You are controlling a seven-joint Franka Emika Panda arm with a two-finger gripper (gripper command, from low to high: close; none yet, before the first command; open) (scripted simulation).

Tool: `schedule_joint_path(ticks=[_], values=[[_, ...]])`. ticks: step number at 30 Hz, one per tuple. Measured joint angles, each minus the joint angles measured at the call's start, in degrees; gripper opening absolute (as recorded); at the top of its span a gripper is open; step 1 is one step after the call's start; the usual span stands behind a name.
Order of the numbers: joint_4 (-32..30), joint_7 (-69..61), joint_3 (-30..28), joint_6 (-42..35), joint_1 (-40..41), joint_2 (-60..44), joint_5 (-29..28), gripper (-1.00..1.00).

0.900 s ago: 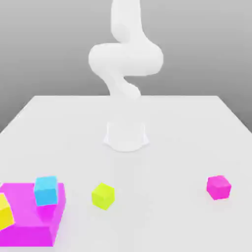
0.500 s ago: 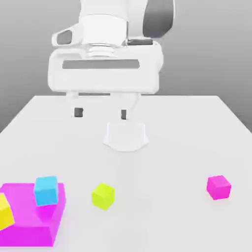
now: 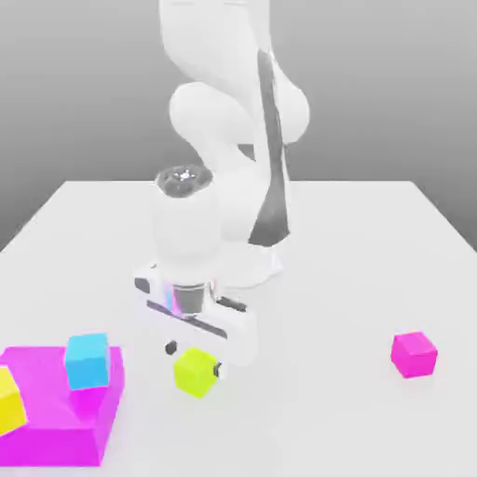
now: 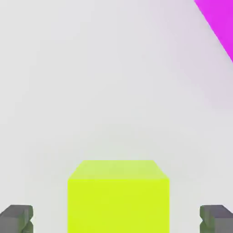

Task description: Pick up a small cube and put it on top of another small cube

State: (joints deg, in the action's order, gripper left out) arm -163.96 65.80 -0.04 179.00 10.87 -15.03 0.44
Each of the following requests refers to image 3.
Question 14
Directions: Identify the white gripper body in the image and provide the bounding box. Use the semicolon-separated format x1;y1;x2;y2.
136;292;260;369

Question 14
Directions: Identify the small lime cube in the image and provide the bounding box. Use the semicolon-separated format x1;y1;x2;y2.
172;347;221;400

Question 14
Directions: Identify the small cyan cube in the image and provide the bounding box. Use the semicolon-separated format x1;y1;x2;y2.
64;332;112;391

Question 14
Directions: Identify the small yellow cube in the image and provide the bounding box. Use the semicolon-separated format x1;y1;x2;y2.
0;365;28;437

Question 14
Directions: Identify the small magenta cube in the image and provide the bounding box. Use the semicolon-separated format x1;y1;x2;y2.
389;330;439;380

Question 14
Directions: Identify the large magenta box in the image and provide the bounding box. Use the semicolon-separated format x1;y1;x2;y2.
0;346;126;468

